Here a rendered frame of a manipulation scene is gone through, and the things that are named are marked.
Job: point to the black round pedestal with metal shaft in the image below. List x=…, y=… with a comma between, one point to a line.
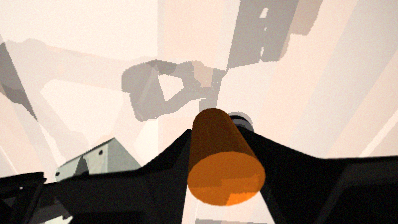
x=241, y=121

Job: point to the orange tapered knob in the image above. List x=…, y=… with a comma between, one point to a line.
x=223, y=170

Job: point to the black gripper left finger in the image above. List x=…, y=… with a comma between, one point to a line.
x=158, y=188

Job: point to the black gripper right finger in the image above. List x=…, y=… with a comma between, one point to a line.
x=302, y=189

